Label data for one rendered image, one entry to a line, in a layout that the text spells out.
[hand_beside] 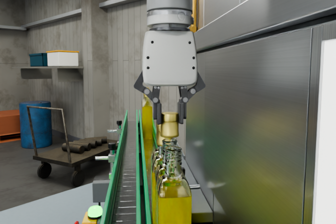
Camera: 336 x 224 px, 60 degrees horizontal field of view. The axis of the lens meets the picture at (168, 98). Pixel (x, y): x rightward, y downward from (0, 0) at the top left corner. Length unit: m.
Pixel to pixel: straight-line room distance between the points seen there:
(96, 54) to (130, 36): 0.66
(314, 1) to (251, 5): 0.17
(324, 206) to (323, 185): 0.02
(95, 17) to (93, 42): 0.40
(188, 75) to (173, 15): 0.11
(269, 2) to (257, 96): 0.13
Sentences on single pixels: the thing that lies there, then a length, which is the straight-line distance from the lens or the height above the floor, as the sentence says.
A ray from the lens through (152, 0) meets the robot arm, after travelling 0.53.
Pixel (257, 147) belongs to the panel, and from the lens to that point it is 0.46.
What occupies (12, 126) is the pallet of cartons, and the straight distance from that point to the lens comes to 6.62.
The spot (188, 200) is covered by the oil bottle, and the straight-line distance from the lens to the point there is 0.51.
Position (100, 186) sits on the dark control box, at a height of 0.99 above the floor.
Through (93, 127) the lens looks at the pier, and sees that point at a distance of 4.84.
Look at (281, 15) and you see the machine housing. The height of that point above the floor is 1.52.
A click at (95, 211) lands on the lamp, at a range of 0.97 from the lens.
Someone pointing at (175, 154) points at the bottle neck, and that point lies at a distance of 0.50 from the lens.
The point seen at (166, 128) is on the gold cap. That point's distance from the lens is 0.54.
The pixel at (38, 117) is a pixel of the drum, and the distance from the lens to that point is 5.77.
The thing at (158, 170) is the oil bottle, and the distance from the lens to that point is 0.57.
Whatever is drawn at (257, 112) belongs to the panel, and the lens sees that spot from 0.46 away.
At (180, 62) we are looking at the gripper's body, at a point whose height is 1.46.
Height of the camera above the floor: 1.45
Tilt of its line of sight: 6 degrees down
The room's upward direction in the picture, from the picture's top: straight up
